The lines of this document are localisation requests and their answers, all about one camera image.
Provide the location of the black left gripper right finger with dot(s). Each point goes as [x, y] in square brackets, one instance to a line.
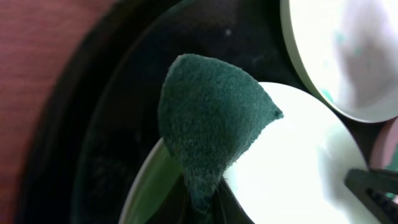
[370, 188]

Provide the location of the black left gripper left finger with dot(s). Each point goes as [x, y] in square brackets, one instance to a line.
[177, 208]

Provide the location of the light green plate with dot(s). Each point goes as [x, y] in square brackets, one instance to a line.
[345, 52]
[293, 173]

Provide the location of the green yellow sponge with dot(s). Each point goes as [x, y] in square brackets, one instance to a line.
[210, 112]

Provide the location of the round black serving tray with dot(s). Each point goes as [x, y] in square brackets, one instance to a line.
[101, 121]

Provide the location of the white plate with stain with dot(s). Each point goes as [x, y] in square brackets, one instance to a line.
[384, 152]

